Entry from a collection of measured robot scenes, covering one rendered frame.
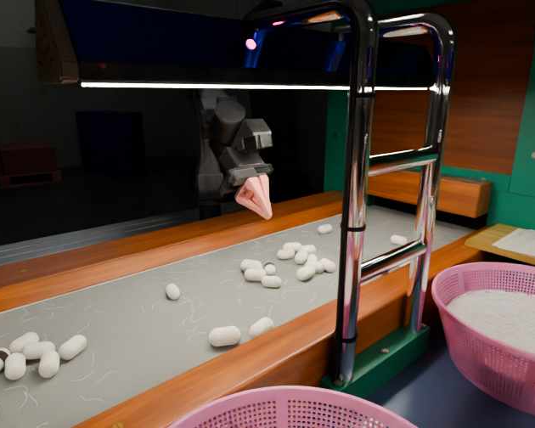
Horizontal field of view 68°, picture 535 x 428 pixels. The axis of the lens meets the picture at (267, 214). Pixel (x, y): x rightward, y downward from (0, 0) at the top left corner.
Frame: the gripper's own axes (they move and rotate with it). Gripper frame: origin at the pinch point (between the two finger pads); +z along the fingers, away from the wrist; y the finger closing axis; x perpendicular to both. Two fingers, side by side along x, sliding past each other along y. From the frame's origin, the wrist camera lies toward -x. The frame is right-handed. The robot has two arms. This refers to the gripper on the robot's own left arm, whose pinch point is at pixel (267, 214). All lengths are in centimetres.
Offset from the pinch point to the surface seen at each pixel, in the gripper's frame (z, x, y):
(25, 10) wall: -520, 279, 78
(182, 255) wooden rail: -1.3, 10.1, -14.2
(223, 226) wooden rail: -5.8, 11.6, -2.0
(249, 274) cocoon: 10.2, -0.6, -10.7
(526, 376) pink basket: 39.4, -22.5, -0.3
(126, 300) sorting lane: 5.7, 5.2, -27.9
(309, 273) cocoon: 14.6, -4.2, -2.7
